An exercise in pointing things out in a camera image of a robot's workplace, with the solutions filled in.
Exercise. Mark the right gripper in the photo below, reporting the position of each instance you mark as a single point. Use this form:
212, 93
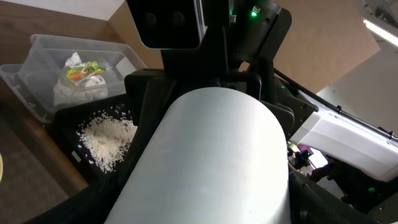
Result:
201, 68

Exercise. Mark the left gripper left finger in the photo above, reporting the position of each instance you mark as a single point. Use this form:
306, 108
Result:
93, 199

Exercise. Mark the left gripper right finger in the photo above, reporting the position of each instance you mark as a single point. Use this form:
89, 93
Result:
312, 204

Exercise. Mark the white napkin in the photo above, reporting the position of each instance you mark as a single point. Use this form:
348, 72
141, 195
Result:
89, 89

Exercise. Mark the green snack wrapper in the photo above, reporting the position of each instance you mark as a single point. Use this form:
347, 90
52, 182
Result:
79, 72

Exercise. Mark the white cup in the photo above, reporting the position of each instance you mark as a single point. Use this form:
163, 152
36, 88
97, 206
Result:
218, 156

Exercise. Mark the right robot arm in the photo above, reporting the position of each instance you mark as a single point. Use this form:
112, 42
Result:
232, 44

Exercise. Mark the black waste tray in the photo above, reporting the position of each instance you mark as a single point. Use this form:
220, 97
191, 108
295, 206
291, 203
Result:
70, 124

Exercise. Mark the clear plastic waste bin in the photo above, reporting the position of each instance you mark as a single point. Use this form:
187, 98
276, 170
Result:
33, 81

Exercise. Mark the spilled rice pile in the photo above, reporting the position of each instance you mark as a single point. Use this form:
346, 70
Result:
107, 136

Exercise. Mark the brown serving tray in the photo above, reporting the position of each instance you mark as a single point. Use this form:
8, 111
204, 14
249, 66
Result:
33, 181

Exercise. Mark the yellow plate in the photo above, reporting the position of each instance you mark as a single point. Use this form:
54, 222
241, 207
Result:
1, 167

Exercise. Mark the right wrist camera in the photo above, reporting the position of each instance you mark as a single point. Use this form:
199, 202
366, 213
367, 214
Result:
168, 24

